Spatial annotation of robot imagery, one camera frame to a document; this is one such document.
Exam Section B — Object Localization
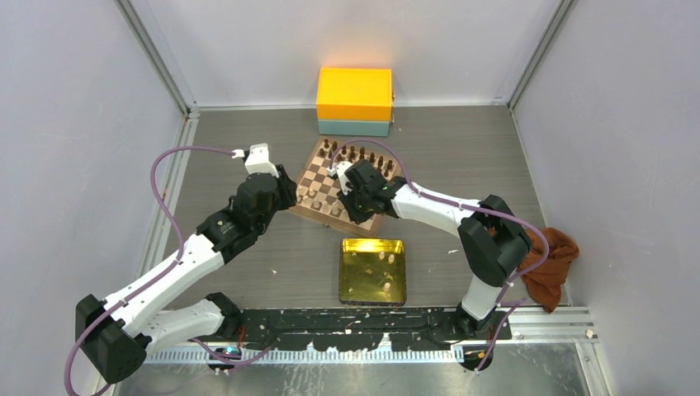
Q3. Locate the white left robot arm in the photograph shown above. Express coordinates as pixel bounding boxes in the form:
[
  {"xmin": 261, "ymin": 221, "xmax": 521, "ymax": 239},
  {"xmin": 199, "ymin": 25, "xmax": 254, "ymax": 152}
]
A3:
[{"xmin": 76, "ymin": 164, "xmax": 296, "ymax": 384}]

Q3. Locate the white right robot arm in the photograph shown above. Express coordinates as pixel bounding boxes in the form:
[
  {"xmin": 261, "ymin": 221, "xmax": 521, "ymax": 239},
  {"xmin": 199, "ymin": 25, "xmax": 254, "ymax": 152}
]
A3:
[{"xmin": 328, "ymin": 160, "xmax": 532, "ymax": 339}]

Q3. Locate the wooden chess board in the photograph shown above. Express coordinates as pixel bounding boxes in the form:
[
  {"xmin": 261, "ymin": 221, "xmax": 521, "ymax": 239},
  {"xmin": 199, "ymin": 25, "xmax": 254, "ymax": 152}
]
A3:
[{"xmin": 291, "ymin": 136, "xmax": 402, "ymax": 238}]

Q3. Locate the teal plastic box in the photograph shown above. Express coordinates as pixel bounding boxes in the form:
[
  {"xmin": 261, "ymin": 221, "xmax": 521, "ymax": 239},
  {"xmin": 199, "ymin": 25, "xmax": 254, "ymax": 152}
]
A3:
[{"xmin": 318, "ymin": 120, "xmax": 391, "ymax": 137}]

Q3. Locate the yellow metal tray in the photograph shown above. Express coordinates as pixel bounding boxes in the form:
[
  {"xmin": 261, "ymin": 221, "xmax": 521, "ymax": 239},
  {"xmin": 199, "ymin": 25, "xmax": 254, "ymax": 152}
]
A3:
[{"xmin": 338, "ymin": 238, "xmax": 407, "ymax": 307}]

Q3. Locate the yellow plastic box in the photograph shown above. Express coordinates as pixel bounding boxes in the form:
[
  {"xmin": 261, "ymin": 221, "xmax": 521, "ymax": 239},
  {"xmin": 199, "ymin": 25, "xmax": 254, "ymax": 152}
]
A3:
[{"xmin": 315, "ymin": 67, "xmax": 394, "ymax": 122}]

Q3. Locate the brown cloth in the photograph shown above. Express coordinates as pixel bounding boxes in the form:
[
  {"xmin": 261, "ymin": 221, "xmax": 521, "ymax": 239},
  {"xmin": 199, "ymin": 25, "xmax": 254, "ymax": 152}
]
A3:
[{"xmin": 518, "ymin": 228, "xmax": 579, "ymax": 314}]

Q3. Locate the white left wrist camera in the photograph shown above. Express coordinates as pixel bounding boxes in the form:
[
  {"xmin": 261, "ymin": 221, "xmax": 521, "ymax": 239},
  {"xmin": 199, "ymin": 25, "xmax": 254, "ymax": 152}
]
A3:
[{"xmin": 231, "ymin": 143, "xmax": 279, "ymax": 178}]

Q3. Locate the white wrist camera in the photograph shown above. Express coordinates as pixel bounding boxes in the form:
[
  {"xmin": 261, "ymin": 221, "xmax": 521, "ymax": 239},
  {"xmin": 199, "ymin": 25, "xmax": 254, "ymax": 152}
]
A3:
[
  {"xmin": 327, "ymin": 161, "xmax": 352, "ymax": 195},
  {"xmin": 231, "ymin": 143, "xmax": 279, "ymax": 178}
]

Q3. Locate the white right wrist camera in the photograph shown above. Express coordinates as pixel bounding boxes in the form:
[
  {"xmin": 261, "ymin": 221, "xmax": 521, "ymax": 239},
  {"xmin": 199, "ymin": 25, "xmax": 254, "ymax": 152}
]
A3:
[{"xmin": 327, "ymin": 161, "xmax": 352, "ymax": 195}]

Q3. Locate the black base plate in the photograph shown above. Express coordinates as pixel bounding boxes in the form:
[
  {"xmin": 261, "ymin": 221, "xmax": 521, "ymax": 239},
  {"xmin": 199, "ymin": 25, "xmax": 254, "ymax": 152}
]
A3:
[{"xmin": 199, "ymin": 307, "xmax": 511, "ymax": 352}]

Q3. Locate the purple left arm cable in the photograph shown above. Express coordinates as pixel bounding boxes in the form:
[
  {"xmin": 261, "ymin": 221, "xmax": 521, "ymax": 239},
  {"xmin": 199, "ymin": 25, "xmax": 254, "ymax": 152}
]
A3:
[{"xmin": 64, "ymin": 145, "xmax": 275, "ymax": 396}]

